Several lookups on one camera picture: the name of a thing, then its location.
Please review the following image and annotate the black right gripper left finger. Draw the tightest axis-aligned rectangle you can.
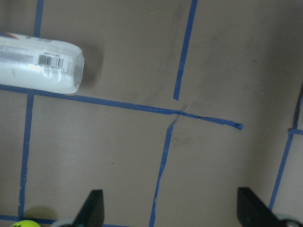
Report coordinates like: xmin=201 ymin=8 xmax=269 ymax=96
xmin=72 ymin=190 xmax=104 ymax=227

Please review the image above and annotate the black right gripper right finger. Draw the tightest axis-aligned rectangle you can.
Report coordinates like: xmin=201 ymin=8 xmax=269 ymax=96
xmin=237 ymin=187 xmax=287 ymax=227

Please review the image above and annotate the clear tennis ball can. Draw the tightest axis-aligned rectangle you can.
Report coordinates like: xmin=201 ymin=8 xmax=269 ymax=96
xmin=0 ymin=32 xmax=85 ymax=94

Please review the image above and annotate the tennis ball lower right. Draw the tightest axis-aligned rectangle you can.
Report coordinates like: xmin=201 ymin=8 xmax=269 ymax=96
xmin=10 ymin=220 xmax=41 ymax=227

